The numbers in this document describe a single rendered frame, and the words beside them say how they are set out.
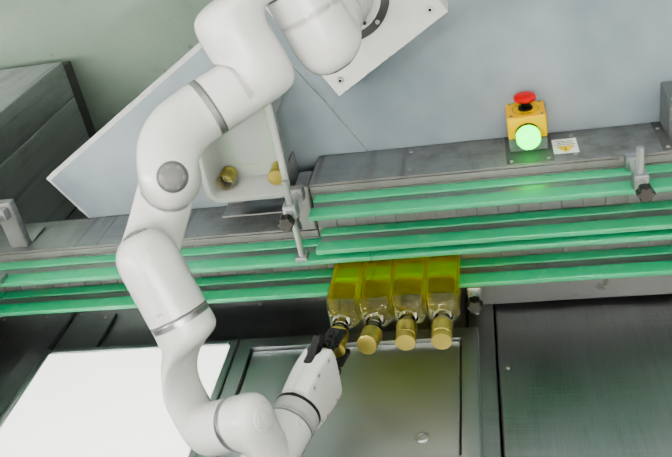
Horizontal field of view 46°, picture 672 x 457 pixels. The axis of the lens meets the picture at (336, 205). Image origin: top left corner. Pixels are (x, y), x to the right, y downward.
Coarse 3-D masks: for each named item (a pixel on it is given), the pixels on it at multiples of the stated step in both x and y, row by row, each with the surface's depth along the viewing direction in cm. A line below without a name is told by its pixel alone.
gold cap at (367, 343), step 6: (366, 330) 130; (372, 330) 130; (378, 330) 131; (360, 336) 128; (366, 336) 128; (372, 336) 128; (378, 336) 130; (360, 342) 128; (366, 342) 128; (372, 342) 128; (378, 342) 129; (360, 348) 128; (366, 348) 128; (372, 348) 128
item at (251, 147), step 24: (264, 120) 155; (216, 144) 159; (240, 144) 159; (264, 144) 158; (216, 168) 160; (240, 168) 161; (264, 168) 161; (216, 192) 158; (240, 192) 158; (264, 192) 156
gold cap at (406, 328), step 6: (402, 318) 131; (408, 318) 131; (396, 324) 132; (402, 324) 130; (408, 324) 130; (414, 324) 131; (396, 330) 130; (402, 330) 129; (408, 330) 129; (414, 330) 129; (396, 336) 129; (402, 336) 128; (408, 336) 128; (414, 336) 128; (396, 342) 129; (402, 342) 128; (408, 342) 128; (414, 342) 128; (402, 348) 129; (408, 348) 129
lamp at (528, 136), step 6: (522, 126) 142; (528, 126) 141; (534, 126) 141; (516, 132) 142; (522, 132) 141; (528, 132) 140; (534, 132) 140; (540, 132) 142; (516, 138) 142; (522, 138) 141; (528, 138) 140; (534, 138) 140; (540, 138) 141; (522, 144) 141; (528, 144) 141; (534, 144) 141
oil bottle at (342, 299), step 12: (336, 264) 147; (348, 264) 146; (360, 264) 146; (336, 276) 144; (348, 276) 143; (360, 276) 143; (336, 288) 140; (348, 288) 140; (336, 300) 137; (348, 300) 137; (336, 312) 136; (348, 312) 136
